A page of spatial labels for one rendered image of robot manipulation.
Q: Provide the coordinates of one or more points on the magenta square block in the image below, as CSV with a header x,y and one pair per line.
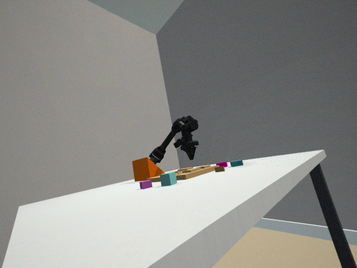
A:
x,y
222,164

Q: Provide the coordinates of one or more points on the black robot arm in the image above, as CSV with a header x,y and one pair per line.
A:
x,y
189,126

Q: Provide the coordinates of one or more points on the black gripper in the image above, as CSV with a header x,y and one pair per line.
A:
x,y
189,148

